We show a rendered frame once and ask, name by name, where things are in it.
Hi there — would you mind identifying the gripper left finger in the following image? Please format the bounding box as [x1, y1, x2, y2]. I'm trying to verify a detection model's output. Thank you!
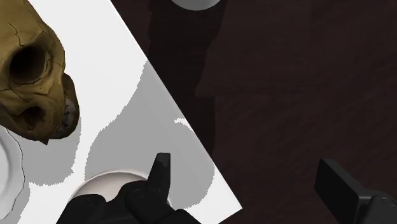
[57, 152, 202, 224]

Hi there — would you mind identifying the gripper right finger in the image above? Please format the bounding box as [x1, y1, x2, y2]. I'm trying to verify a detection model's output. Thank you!
[314, 158, 397, 224]

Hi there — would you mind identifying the white bowl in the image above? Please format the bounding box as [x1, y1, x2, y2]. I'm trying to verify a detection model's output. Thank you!
[67, 169, 172, 206]

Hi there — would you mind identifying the white table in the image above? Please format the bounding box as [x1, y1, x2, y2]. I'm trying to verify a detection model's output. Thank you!
[0, 0, 243, 224]

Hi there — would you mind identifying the white plate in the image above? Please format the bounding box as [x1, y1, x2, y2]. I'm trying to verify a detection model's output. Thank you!
[0, 125, 25, 221]

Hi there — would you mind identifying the brown skull figure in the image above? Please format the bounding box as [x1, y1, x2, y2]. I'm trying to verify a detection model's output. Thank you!
[0, 0, 80, 146]

